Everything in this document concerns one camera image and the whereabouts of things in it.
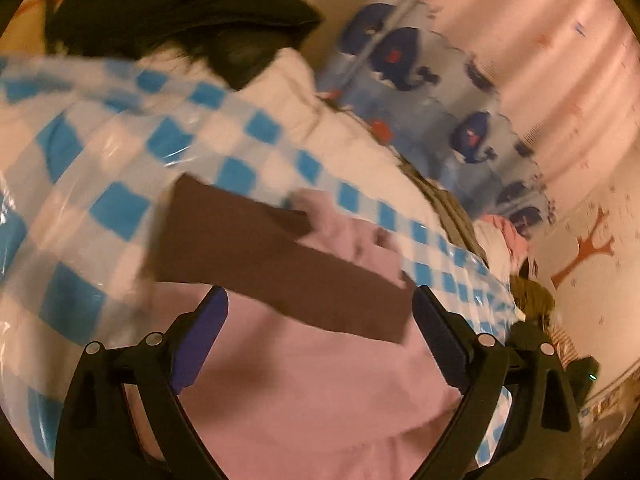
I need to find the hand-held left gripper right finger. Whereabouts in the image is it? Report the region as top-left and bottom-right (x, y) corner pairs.
(411, 284), (586, 480)

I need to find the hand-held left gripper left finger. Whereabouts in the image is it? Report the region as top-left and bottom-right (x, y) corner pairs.
(54, 285), (231, 480)

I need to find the pink and brown garment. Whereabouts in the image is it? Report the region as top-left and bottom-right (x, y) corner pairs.
(120, 172), (506, 480)

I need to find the pink clothes pile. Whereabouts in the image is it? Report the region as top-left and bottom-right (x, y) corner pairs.
(477, 214), (532, 273)

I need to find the olive green garment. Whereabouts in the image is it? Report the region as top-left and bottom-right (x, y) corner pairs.
(510, 260), (557, 323)

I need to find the red striped cloth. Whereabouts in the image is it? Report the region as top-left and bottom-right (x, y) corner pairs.
(549, 324), (577, 368)

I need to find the grey olive cloth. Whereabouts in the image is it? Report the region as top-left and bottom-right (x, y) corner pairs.
(400, 160), (488, 261)

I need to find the white quilt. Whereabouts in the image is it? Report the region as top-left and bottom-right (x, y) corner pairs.
(135, 47), (451, 241)

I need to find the pink whale print curtain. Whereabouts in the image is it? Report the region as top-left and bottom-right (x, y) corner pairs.
(315, 0), (640, 241)

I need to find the black jacket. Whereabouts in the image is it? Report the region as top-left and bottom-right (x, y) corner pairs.
(44, 0), (322, 91)

